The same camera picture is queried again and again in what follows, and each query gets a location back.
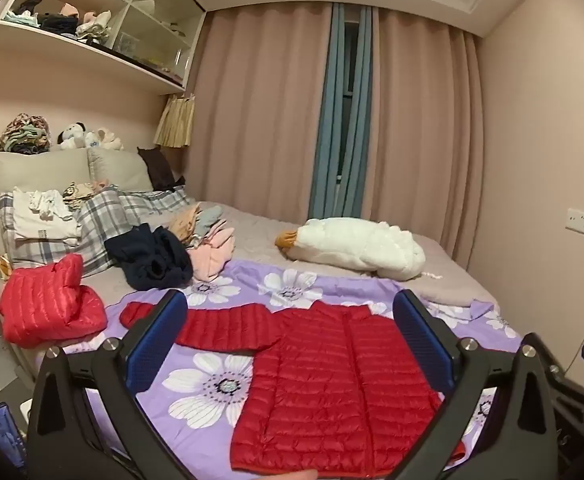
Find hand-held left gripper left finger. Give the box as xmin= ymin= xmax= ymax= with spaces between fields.
xmin=26 ymin=289 xmax=189 ymax=480

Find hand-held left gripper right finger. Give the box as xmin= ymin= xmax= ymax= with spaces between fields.
xmin=393 ymin=289 xmax=558 ymax=480

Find red puffer jacket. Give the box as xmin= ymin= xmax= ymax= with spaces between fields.
xmin=0 ymin=253 xmax=109 ymax=348
xmin=120 ymin=300 xmax=467 ymax=480

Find floral patterned small clothes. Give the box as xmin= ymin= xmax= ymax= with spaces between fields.
xmin=62 ymin=180 xmax=110 ymax=211

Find pile of mixed clothes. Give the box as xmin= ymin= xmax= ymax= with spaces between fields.
xmin=0 ymin=113 xmax=53 ymax=153

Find pile of shelf clothes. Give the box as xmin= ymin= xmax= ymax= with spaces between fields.
xmin=2 ymin=0 xmax=115 ymax=48

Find navy blue garment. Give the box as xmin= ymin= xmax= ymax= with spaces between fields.
xmin=104 ymin=223 xmax=194 ymax=291

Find purple floral blanket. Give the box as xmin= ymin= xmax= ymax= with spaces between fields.
xmin=62 ymin=259 xmax=522 ymax=480

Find pink fleece garment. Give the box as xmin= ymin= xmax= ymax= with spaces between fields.
xmin=189 ymin=227 xmax=236 ymax=282

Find white goose plush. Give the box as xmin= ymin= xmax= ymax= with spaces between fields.
xmin=275 ymin=218 xmax=427 ymax=281

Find folded red puffer jacket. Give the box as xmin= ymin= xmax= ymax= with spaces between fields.
xmin=0 ymin=253 xmax=109 ymax=348

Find orange beige garment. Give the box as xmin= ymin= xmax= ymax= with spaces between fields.
xmin=167 ymin=203 xmax=203 ymax=248

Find grey garment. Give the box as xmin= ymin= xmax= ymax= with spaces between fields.
xmin=192 ymin=204 xmax=225 ymax=241

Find white cloth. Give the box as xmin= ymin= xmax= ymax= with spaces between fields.
xmin=12 ymin=187 xmax=83 ymax=246

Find smartphone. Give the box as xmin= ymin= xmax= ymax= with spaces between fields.
xmin=0 ymin=402 xmax=27 ymax=471

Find dark brown cloth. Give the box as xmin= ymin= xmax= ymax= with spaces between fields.
xmin=138 ymin=146 xmax=185 ymax=192

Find pink curtain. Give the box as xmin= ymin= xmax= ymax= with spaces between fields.
xmin=184 ymin=4 xmax=333 ymax=211
xmin=359 ymin=7 xmax=485 ymax=271

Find large beige headboard cushion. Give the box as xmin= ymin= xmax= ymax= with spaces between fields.
xmin=0 ymin=149 xmax=93 ymax=241

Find beige pleated skirt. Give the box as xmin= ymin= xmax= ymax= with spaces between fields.
xmin=153 ymin=94 xmax=196 ymax=149

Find panda plush toy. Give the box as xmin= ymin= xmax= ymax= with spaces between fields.
xmin=57 ymin=121 xmax=90 ymax=150

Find teal curtain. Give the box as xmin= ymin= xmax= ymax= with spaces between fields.
xmin=308 ymin=2 xmax=373 ymax=221

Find window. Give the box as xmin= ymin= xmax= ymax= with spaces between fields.
xmin=339 ymin=20 xmax=361 ymax=183

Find white wall shelf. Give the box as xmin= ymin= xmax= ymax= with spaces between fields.
xmin=0 ymin=0 xmax=207 ymax=96

